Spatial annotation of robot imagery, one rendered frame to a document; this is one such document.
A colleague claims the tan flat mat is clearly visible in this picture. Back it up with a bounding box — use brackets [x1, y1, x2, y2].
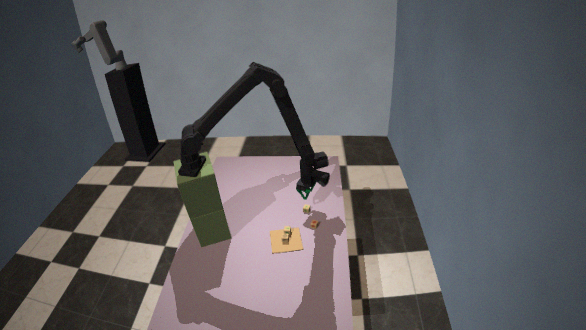
[270, 227, 303, 253]

